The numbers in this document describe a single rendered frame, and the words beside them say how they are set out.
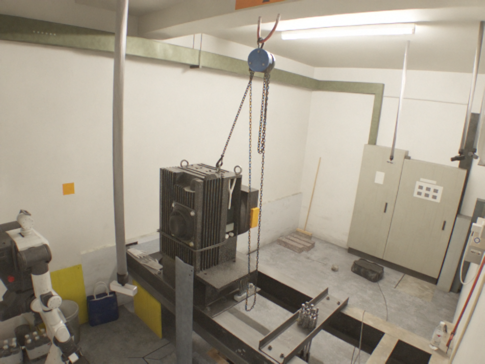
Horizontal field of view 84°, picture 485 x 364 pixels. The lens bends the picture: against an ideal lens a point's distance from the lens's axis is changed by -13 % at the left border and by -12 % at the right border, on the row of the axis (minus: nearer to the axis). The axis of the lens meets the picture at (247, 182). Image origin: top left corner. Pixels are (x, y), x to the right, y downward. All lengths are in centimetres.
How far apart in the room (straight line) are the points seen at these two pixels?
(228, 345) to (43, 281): 134
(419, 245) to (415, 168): 107
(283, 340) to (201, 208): 105
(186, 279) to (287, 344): 81
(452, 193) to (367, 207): 119
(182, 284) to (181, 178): 78
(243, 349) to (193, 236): 88
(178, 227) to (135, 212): 113
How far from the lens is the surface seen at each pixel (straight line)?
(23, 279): 199
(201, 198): 212
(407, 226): 463
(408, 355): 264
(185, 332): 251
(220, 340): 249
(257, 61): 200
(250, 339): 218
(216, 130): 370
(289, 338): 222
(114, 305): 328
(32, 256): 177
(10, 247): 190
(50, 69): 273
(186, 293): 228
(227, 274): 236
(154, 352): 299
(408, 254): 475
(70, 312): 324
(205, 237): 227
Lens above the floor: 213
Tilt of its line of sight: 14 degrees down
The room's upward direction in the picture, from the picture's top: 5 degrees clockwise
